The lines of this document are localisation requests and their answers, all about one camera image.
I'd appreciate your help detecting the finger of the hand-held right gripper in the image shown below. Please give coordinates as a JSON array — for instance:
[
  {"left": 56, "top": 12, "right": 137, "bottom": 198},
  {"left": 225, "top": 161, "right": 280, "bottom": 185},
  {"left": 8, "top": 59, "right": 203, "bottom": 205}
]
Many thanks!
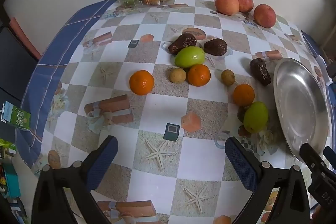
[
  {"left": 300, "top": 143, "right": 327, "bottom": 174},
  {"left": 323, "top": 147, "right": 336, "bottom": 165}
]

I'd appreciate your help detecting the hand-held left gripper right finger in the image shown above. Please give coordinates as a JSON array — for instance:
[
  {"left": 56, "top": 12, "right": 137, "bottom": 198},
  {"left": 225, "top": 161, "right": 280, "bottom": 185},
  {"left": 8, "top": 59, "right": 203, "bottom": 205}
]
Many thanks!
[{"left": 225, "top": 136, "right": 310, "bottom": 224}]

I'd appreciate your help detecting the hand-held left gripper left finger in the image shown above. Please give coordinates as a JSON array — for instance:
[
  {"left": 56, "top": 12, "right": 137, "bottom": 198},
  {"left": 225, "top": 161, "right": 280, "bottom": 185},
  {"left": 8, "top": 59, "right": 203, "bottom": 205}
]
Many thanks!
[{"left": 31, "top": 135, "right": 118, "bottom": 224}]

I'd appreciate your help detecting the green mango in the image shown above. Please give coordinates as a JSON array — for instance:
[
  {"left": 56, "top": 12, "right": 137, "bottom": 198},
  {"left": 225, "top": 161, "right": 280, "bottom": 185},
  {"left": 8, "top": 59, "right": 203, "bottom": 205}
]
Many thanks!
[
  {"left": 243, "top": 101, "right": 269, "bottom": 134},
  {"left": 175, "top": 46, "right": 205, "bottom": 68}
]

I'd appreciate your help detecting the round metal plate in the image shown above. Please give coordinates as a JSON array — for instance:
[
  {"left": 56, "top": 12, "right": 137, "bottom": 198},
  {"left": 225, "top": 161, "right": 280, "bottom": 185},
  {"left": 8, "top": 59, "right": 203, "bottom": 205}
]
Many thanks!
[{"left": 273, "top": 58, "right": 332, "bottom": 164}]

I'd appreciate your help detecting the orange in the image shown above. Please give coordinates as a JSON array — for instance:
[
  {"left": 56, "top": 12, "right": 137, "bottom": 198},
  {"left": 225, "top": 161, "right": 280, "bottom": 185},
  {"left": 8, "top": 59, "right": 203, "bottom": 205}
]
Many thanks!
[
  {"left": 129, "top": 70, "right": 155, "bottom": 96},
  {"left": 187, "top": 64, "right": 211, "bottom": 87},
  {"left": 233, "top": 84, "right": 255, "bottom": 106}
]

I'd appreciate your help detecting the checkered printed tablecloth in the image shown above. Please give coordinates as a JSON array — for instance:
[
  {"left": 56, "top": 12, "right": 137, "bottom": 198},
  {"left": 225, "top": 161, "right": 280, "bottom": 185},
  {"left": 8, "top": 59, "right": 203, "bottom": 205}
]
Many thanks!
[{"left": 16, "top": 0, "right": 332, "bottom": 224}]

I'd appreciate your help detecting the small tan longan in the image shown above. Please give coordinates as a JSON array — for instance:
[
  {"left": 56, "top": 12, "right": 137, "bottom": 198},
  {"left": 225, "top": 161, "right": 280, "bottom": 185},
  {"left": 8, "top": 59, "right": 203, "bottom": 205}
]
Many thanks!
[
  {"left": 221, "top": 69, "right": 235, "bottom": 86},
  {"left": 169, "top": 68, "right": 187, "bottom": 83}
]

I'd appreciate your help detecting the teal box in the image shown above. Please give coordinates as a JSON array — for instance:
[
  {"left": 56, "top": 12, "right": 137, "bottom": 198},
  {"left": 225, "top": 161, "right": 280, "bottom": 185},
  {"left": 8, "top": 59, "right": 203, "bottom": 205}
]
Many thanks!
[{"left": 2, "top": 162, "right": 21, "bottom": 198}]

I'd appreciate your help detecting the green and white carton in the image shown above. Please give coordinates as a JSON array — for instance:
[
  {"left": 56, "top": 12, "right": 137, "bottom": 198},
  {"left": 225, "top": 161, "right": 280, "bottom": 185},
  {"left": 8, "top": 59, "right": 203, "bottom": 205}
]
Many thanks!
[{"left": 1, "top": 101, "right": 32, "bottom": 132}]

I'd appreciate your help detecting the dark chair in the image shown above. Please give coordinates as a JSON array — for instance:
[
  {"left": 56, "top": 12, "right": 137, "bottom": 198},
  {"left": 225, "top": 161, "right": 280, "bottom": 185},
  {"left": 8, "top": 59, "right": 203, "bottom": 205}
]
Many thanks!
[{"left": 0, "top": 26, "right": 42, "bottom": 109}]

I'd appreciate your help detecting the red apple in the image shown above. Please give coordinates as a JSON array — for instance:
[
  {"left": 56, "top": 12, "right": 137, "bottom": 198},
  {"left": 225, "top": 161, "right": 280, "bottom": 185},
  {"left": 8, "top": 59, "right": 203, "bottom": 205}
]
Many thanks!
[
  {"left": 253, "top": 4, "right": 277, "bottom": 28},
  {"left": 233, "top": 0, "right": 254, "bottom": 13},
  {"left": 215, "top": 0, "right": 240, "bottom": 16}
]

